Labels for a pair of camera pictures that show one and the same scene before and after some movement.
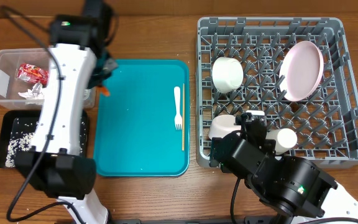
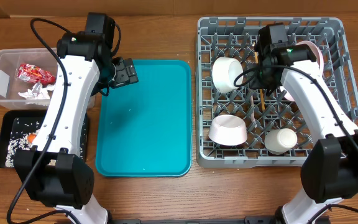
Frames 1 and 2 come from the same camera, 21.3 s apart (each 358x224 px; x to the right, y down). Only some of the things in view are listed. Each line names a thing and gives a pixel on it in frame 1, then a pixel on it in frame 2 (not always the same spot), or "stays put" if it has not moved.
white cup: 284,139 stays put
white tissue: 35,93 stays put
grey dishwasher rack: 299,71 stays put
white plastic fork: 178,119 to 253,116
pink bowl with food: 222,125 stays put
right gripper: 265,140 to 255,82
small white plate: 227,74 stays put
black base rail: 243,221 stays put
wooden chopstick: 183,118 to 261,93
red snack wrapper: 32,73 stays put
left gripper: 109,65 to 127,72
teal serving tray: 143,127 stays put
